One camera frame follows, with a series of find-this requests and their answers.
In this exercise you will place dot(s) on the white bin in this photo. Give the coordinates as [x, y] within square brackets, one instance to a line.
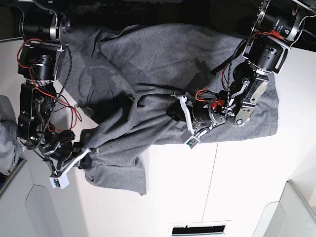
[291, 216]
[14, 218]

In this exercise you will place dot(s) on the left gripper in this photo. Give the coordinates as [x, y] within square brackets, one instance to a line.
[202, 111]

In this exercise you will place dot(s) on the left white bin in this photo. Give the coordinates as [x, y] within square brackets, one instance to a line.
[14, 218]

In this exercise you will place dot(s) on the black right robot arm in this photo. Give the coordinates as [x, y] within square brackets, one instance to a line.
[39, 59]

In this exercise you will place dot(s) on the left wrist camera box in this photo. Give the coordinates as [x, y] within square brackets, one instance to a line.
[189, 139]

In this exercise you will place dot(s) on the right white bin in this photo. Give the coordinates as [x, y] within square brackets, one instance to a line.
[291, 216]

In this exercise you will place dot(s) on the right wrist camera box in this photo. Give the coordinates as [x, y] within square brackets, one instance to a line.
[61, 181]

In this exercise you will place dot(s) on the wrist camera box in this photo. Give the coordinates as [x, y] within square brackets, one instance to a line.
[189, 139]
[61, 181]

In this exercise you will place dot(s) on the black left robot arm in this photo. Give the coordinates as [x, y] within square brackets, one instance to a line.
[244, 79]

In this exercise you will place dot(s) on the light grey cloth pile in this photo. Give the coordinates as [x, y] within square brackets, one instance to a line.
[10, 149]

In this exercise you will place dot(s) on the grey t-shirt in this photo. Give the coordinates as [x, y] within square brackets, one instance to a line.
[124, 80]

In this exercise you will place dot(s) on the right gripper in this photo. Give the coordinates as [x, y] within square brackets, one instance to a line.
[58, 151]

